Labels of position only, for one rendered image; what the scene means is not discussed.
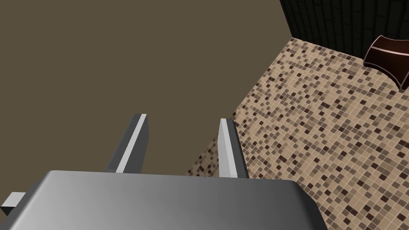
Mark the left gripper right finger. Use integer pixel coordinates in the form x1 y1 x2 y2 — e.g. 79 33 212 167
217 118 250 179

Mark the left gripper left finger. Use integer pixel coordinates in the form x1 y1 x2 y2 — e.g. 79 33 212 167
105 113 149 174

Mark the dark brown curved furniture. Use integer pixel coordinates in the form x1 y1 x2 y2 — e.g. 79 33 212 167
363 35 409 92

